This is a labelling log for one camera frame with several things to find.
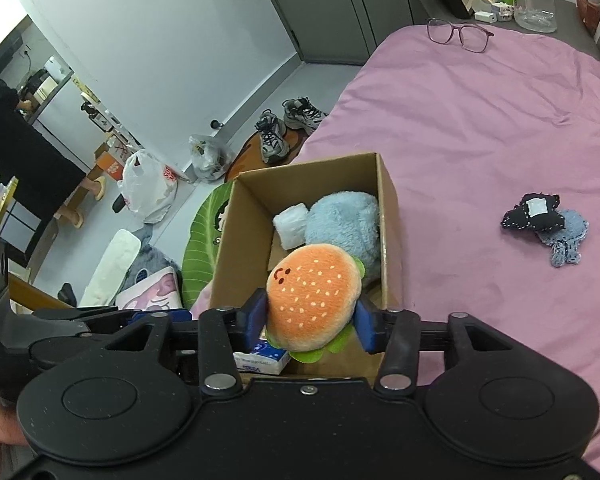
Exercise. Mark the right grey sneaker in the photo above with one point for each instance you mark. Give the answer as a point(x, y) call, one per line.
point(301, 114)

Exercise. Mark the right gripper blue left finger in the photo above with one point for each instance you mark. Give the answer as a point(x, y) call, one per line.
point(222, 332)

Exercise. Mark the black white patterned fabric item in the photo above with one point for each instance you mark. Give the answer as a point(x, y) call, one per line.
point(536, 212)

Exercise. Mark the white soft item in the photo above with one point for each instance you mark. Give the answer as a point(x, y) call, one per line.
point(290, 225)

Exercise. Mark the green leaf cartoon rug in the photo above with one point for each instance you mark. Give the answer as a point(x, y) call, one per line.
point(201, 251)

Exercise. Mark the blue tissue packet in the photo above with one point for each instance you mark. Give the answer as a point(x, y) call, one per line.
point(263, 359)

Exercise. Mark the grey plastic bag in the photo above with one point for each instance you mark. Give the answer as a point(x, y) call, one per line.
point(210, 158)

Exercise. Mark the brown cardboard box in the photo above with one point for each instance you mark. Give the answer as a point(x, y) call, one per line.
point(250, 247)

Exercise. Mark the white red plastic bag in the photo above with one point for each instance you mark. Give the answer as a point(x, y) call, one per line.
point(148, 187)

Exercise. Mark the grey fluffy plush toy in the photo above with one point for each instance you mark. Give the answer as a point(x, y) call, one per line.
point(350, 221)

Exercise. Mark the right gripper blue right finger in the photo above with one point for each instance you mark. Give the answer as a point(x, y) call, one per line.
point(395, 334)

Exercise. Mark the pink bed sheet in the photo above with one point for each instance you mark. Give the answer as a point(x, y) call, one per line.
point(464, 136)

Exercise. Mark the purple frame eyeglasses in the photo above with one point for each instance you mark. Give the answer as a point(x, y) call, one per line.
point(473, 38)

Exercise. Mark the red basket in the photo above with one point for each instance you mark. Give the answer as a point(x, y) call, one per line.
point(589, 14)

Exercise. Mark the grey sneaker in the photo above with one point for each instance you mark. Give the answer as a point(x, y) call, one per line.
point(271, 131)
point(301, 114)

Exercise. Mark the hamburger plush toy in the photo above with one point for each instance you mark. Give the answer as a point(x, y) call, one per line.
point(312, 294)

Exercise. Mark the left grey sneaker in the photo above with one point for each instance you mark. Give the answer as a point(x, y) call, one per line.
point(271, 131)

